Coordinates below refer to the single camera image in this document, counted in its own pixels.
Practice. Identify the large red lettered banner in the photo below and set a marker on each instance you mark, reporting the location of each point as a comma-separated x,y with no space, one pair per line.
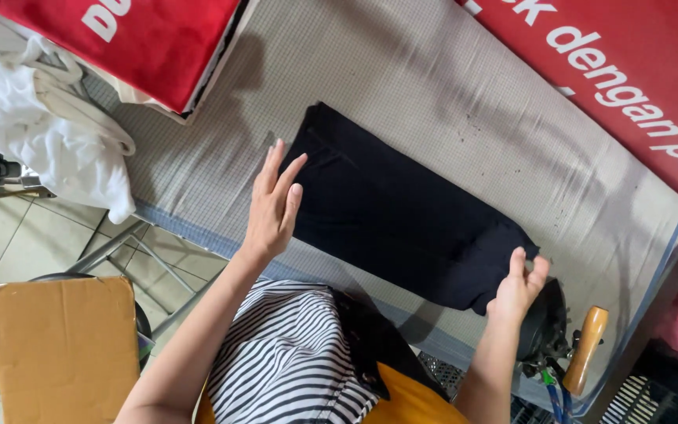
615,76

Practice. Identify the black metal mesh rack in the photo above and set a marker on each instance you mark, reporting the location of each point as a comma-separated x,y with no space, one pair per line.
451,371

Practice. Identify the grey checked ironing pad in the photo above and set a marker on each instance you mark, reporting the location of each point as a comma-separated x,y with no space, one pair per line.
462,118

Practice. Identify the grey metal table legs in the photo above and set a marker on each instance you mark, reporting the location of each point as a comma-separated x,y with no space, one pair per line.
139,253

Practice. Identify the black slotted crate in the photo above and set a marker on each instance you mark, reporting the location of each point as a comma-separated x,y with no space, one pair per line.
662,394

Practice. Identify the person's left hand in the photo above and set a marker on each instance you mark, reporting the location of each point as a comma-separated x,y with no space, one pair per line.
268,218

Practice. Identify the brown cardboard box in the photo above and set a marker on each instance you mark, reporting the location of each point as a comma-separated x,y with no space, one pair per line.
62,350

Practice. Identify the black and white striped shirt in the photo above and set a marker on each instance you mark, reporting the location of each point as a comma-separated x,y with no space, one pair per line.
286,359

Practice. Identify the black round stool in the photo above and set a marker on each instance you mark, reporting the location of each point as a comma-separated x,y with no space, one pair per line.
145,335

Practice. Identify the red lettered cloth bag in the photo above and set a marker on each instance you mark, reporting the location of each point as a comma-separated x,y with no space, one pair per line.
150,41

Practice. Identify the folded black garment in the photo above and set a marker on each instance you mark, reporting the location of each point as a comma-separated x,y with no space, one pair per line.
392,212

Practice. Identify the person's right hand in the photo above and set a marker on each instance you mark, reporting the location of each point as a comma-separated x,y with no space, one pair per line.
512,297

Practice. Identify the white cloth pile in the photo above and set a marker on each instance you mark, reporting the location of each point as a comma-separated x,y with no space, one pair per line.
50,135

